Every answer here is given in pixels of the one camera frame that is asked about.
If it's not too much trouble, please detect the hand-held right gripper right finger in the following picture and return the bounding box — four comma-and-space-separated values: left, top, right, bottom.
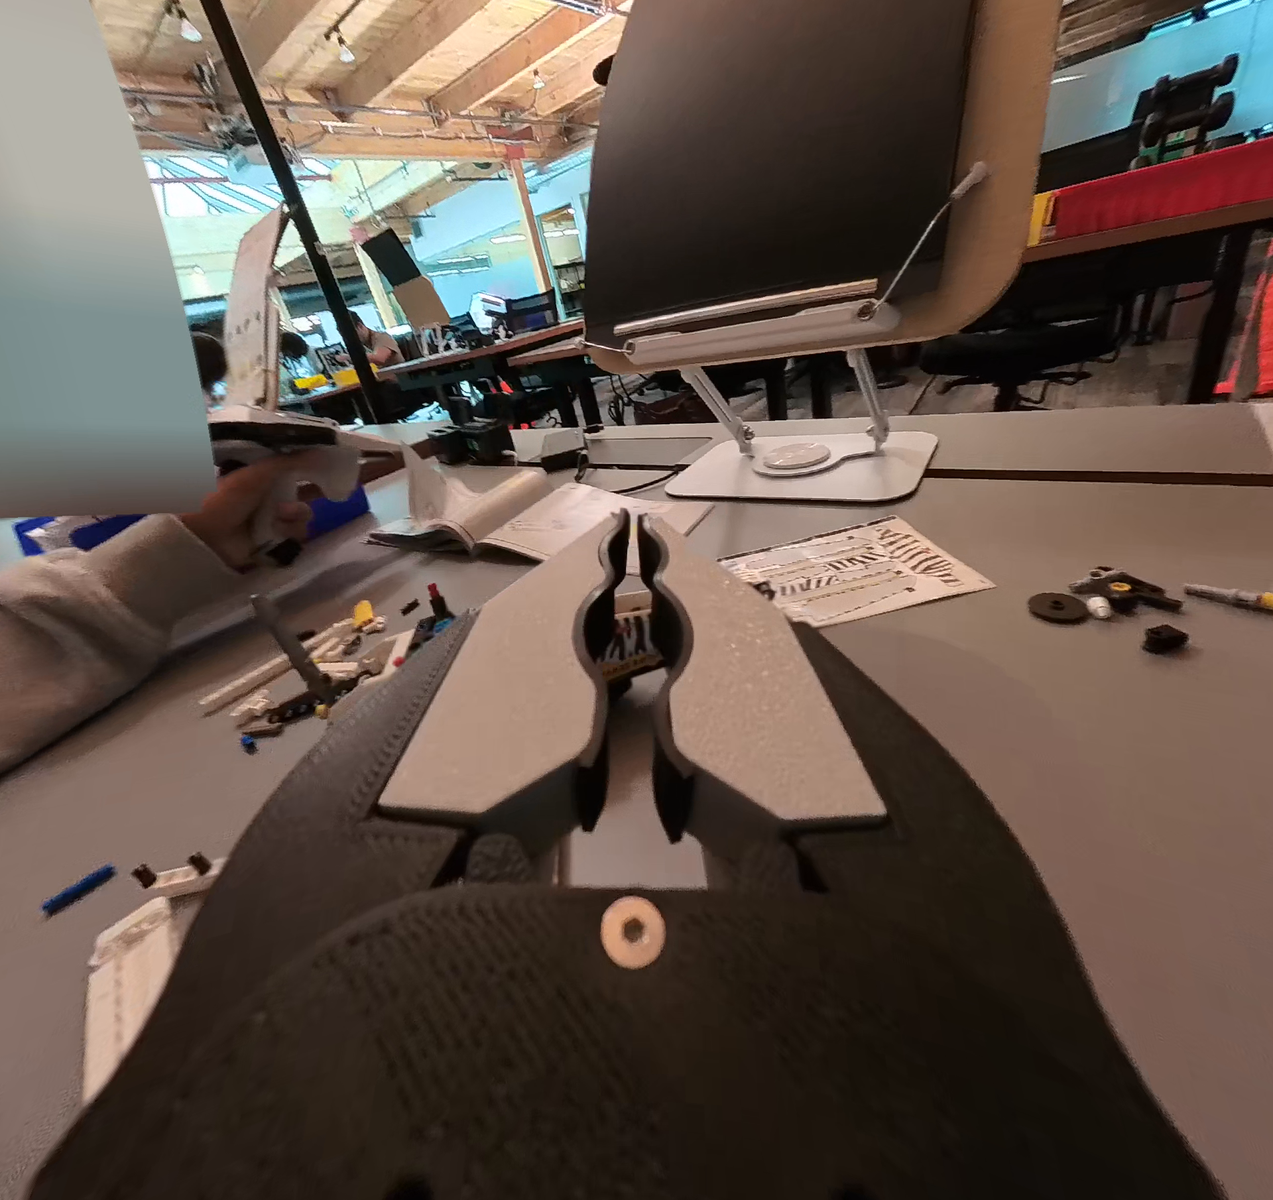
638, 515, 889, 844

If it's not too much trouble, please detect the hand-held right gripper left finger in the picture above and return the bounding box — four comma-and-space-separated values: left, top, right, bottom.
376, 509, 630, 834

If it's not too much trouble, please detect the zebra striped lego helicopter model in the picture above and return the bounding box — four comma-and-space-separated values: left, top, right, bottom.
233, 584, 667, 729

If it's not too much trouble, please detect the lego instruction booklet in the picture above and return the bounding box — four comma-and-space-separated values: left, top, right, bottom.
366, 444, 716, 566

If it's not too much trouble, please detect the person's left forearm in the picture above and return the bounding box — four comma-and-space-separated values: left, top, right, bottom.
0, 515, 240, 775

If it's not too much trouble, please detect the small black lego assembly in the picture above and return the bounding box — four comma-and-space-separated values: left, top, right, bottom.
1068, 567, 1186, 617

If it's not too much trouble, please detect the white lego panel piece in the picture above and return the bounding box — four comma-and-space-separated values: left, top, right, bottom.
81, 852, 226, 1104

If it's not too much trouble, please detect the blue lego pin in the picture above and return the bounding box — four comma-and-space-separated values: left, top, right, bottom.
40, 865, 116, 917

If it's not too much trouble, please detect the person's left hand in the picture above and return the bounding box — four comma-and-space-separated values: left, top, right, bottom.
186, 472, 314, 572

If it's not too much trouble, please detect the blue storage bin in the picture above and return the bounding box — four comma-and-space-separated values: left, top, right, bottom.
15, 484, 372, 558

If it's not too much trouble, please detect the white printed board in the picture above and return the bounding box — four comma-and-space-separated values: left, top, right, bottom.
221, 207, 293, 417

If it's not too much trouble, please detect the black charger box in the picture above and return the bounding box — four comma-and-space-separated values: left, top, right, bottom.
427, 422, 521, 467

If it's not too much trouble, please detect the black and tan board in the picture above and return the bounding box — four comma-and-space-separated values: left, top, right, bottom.
358, 229, 455, 328

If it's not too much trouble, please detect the long brown office table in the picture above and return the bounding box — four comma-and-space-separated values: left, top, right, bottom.
377, 320, 600, 426

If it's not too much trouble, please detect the zebra sticker sheet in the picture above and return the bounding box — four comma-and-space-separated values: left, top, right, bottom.
719, 516, 995, 626

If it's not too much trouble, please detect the silver tablet stand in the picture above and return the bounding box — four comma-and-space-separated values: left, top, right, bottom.
587, 161, 995, 504

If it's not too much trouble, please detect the black metal pole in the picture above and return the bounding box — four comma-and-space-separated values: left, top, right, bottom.
171, 0, 385, 426

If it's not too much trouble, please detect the black office chair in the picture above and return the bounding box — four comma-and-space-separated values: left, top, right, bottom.
919, 310, 1111, 413

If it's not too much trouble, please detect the black tablet in tan case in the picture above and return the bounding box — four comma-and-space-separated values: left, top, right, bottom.
582, 0, 1070, 377

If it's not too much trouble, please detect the wooden table with bins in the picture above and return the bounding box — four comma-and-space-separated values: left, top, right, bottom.
1023, 201, 1273, 408

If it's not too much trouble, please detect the red storage bin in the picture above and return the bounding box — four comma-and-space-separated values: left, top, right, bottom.
1052, 136, 1273, 244

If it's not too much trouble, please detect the black dumbbell rack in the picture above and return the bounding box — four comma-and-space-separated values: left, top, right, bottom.
1132, 55, 1245, 171

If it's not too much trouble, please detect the black cable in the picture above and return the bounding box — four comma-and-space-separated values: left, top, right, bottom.
575, 454, 699, 498

